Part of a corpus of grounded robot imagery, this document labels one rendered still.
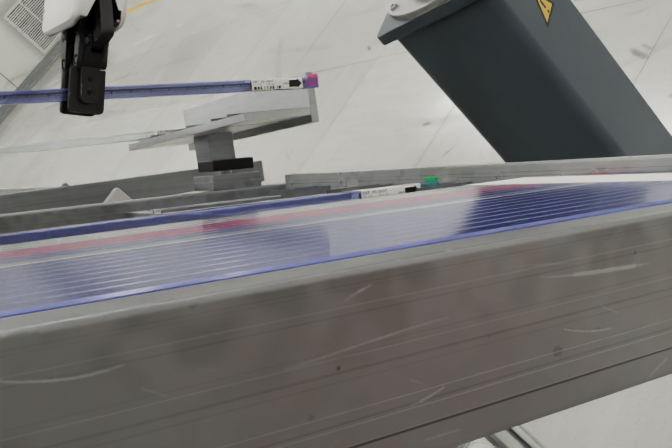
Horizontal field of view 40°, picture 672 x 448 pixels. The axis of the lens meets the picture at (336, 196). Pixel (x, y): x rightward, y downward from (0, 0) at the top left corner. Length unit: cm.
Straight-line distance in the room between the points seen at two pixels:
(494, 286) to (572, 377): 5
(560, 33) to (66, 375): 111
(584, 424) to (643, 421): 10
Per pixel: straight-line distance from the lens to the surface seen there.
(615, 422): 155
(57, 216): 94
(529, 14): 123
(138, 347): 24
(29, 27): 874
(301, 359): 26
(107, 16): 83
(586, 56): 133
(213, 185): 100
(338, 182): 95
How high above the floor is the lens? 113
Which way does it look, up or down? 25 degrees down
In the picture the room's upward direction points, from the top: 46 degrees counter-clockwise
